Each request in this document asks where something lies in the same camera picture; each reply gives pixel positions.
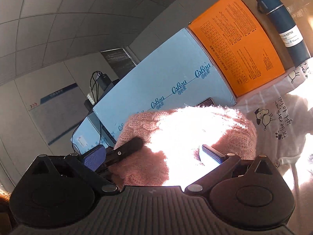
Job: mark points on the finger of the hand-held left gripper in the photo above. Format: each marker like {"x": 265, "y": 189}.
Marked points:
{"x": 124, "y": 150}

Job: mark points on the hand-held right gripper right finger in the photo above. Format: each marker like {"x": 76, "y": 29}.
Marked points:
{"x": 212, "y": 155}

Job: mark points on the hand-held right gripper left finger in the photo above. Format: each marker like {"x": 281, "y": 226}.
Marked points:
{"x": 94, "y": 158}

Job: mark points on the pink knit sweater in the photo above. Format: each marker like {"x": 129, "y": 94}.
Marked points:
{"x": 146, "y": 127}

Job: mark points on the small light blue carton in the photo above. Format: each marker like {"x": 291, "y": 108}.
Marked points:
{"x": 85, "y": 137}

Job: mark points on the black cube adapter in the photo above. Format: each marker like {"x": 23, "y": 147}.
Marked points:
{"x": 88, "y": 105}

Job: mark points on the black smartphone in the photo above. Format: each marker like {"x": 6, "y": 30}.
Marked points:
{"x": 206, "y": 101}

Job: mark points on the white power adapter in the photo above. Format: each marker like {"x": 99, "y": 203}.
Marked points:
{"x": 90, "y": 98}

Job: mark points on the printed bed sheet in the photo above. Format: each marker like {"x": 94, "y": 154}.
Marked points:
{"x": 269, "y": 127}

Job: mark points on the black electronic device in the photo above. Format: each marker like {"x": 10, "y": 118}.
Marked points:
{"x": 105, "y": 80}

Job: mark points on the large light blue carton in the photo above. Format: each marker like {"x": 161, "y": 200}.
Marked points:
{"x": 159, "y": 78}

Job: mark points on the orange box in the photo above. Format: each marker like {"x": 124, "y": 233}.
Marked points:
{"x": 232, "y": 41}

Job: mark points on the blue vacuum bottle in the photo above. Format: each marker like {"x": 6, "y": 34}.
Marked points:
{"x": 281, "y": 22}

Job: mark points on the white wall poster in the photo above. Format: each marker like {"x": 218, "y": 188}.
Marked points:
{"x": 56, "y": 112}

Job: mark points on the dark wall notice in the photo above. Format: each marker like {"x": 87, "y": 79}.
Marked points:
{"x": 117, "y": 61}

